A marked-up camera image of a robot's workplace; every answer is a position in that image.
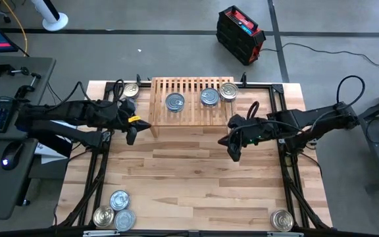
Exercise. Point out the white stand base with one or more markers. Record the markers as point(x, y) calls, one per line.
point(56, 21)

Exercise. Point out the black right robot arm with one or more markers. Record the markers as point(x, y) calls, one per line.
point(308, 120)

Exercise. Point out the black metal stand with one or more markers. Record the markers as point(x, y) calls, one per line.
point(378, 145)

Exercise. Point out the black metal table frame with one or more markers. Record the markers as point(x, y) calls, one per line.
point(258, 86)

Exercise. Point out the silver mounting bracket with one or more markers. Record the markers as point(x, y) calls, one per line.
point(285, 234)
point(100, 233)

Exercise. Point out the black computer mouse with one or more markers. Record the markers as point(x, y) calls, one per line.
point(10, 155)

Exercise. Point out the black desk clamp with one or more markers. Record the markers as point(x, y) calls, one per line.
point(3, 69)
point(23, 89)

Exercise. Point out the teal-labelled tin can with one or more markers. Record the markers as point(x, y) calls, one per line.
point(119, 200)
point(175, 102)

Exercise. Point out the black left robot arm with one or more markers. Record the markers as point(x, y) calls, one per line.
point(61, 113)

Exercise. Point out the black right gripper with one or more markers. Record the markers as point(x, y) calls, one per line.
point(247, 130)

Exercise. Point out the wooden slatted shelf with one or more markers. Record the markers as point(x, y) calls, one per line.
point(192, 118)

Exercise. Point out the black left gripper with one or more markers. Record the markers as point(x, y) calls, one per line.
point(127, 110)

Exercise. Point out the white paper sheets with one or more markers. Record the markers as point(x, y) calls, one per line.
point(49, 158)

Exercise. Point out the red black equipment case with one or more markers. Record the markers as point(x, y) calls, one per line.
point(240, 34)

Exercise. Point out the blue-labelled tin can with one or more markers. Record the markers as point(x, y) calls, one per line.
point(125, 220)
point(209, 97)

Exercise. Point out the black desk support bar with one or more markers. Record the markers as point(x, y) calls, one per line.
point(53, 145)

